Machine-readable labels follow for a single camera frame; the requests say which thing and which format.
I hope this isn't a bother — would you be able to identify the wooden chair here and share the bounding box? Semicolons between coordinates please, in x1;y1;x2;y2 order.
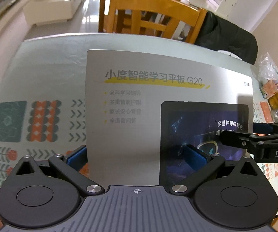
111;0;207;44
99;0;183;33

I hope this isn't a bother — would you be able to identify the black jacket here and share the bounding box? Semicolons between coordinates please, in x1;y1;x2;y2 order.
194;12;259;64

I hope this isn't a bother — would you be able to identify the white low platform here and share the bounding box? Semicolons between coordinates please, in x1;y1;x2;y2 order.
23;0;89;26

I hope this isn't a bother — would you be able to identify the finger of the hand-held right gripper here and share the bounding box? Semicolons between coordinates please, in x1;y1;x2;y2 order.
253;123;278;135
219;131;252;150

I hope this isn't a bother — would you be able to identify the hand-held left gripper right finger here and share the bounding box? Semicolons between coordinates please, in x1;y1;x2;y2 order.
169;144;268;195

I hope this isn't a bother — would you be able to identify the clear plastic bag of snacks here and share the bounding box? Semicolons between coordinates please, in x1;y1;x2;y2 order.
257;52;278;126

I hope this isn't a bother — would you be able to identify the desktop with patterned cloth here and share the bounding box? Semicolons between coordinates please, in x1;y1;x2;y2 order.
0;32;278;199

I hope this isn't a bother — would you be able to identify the white shelf unit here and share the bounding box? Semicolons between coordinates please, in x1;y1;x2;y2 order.
168;0;278;33

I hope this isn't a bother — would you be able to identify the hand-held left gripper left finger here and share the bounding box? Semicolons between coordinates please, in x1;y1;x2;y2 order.
7;145;105;196

